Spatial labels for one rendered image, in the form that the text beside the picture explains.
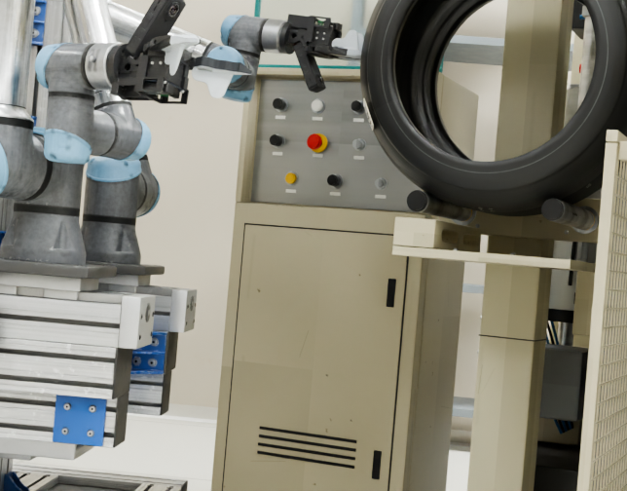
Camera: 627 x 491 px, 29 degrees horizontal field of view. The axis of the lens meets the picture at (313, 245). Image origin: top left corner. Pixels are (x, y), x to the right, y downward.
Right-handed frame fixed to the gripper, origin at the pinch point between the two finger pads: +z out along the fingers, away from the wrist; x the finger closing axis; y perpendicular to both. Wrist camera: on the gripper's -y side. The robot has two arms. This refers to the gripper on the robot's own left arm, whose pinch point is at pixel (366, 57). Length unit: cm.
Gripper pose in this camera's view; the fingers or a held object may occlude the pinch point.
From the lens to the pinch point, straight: 269.0
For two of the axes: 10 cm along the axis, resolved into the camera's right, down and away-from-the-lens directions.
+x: 3.9, 0.4, 9.2
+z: 9.0, 1.8, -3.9
